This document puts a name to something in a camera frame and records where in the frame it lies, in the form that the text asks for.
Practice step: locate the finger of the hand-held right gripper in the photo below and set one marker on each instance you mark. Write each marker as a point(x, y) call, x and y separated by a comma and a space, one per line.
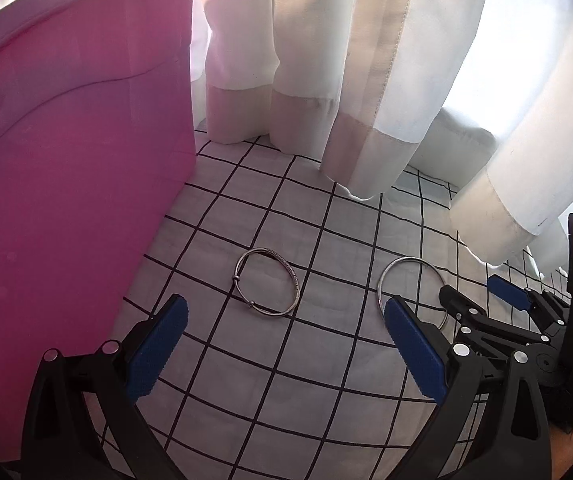
point(471, 317)
point(509, 292)

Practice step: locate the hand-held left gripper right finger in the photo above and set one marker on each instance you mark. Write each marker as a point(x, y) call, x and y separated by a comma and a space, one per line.
point(416, 347)

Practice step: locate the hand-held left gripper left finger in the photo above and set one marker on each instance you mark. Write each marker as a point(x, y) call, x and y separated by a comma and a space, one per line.
point(159, 350)

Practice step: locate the plain silver bangle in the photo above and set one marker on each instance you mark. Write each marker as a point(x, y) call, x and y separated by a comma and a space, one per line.
point(406, 258)

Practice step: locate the engraved silver bangle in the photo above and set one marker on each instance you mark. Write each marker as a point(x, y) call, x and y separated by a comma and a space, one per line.
point(295, 282)

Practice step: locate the pink plastic tub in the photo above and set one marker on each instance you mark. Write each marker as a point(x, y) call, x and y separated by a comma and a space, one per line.
point(66, 185)

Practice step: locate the person's right forearm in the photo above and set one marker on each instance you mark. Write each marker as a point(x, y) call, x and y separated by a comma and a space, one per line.
point(564, 455)

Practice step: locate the white black checked cloth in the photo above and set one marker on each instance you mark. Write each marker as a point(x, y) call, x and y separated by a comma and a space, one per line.
point(306, 385)

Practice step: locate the white curtain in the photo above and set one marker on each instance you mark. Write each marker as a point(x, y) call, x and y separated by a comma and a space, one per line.
point(366, 60)

